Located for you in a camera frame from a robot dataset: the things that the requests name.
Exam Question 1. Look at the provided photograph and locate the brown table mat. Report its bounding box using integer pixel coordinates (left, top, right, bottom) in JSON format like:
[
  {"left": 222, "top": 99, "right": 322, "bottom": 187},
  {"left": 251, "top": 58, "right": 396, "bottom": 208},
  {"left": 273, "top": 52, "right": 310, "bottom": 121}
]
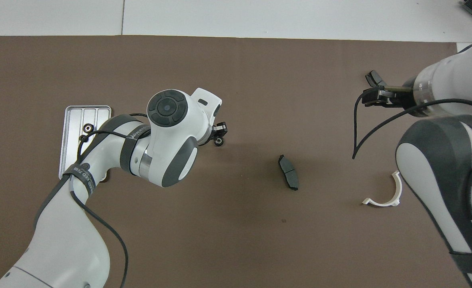
[{"left": 0, "top": 35, "right": 472, "bottom": 288}]

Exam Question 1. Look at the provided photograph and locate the silver metal tray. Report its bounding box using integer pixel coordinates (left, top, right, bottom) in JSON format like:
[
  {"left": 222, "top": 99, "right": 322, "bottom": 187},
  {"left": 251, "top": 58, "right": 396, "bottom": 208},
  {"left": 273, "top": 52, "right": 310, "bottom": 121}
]
[{"left": 58, "top": 105, "right": 112, "bottom": 180}]

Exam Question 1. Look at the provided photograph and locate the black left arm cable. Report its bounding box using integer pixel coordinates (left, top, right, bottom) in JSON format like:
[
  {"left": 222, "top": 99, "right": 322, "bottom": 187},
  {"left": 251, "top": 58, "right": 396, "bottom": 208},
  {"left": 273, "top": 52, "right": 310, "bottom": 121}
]
[{"left": 70, "top": 113, "right": 156, "bottom": 288}]

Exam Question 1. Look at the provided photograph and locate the white curved plastic bracket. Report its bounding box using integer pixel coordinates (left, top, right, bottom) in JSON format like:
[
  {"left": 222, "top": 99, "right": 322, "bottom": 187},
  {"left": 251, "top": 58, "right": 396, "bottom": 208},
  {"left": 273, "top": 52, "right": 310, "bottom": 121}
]
[{"left": 362, "top": 170, "right": 403, "bottom": 208}]

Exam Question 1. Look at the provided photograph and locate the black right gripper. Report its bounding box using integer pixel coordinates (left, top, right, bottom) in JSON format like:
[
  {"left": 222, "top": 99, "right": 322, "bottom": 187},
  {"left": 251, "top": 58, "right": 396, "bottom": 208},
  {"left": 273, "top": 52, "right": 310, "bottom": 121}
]
[{"left": 362, "top": 85, "right": 416, "bottom": 108}]

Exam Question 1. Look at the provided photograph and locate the grey brake pad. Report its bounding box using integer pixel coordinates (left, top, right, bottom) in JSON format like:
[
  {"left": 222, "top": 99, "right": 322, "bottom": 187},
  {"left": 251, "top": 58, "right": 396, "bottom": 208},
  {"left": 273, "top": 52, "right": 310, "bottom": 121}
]
[
  {"left": 278, "top": 154, "right": 300, "bottom": 191},
  {"left": 365, "top": 70, "right": 388, "bottom": 87}
]

